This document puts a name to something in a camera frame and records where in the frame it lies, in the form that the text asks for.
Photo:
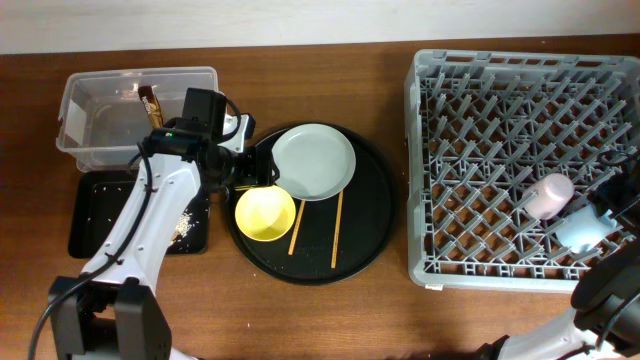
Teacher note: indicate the yellow bowl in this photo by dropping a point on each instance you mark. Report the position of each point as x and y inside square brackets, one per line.
[265, 214]

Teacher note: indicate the round black serving tray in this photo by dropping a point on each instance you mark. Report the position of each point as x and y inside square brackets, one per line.
[369, 217]

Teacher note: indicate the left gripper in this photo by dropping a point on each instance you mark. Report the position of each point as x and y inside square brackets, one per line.
[259, 169]

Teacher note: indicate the grey dishwasher rack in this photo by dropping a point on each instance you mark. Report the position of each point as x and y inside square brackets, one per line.
[481, 128]

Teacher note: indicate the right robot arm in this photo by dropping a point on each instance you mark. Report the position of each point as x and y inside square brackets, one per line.
[603, 321]

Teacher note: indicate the black rectangular tray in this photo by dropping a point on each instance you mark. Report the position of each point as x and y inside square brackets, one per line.
[101, 196]

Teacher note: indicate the peanut shells and rice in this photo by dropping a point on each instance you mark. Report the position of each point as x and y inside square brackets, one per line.
[182, 228]

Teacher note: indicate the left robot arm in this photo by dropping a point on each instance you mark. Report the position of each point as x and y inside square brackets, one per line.
[110, 310]

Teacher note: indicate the pink cup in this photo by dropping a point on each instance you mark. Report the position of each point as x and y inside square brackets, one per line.
[548, 196]

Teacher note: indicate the brown snack wrapper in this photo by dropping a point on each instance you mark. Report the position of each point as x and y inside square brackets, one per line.
[151, 105]

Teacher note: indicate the wooden chopstick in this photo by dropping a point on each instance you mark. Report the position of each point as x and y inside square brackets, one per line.
[337, 227]
[296, 227]

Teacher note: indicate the clear plastic bin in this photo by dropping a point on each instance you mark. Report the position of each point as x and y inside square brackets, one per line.
[102, 118]

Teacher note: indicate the grey plate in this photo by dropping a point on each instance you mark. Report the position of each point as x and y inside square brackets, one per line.
[315, 161]

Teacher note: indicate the blue cup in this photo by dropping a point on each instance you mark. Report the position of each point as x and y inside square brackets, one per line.
[584, 229]

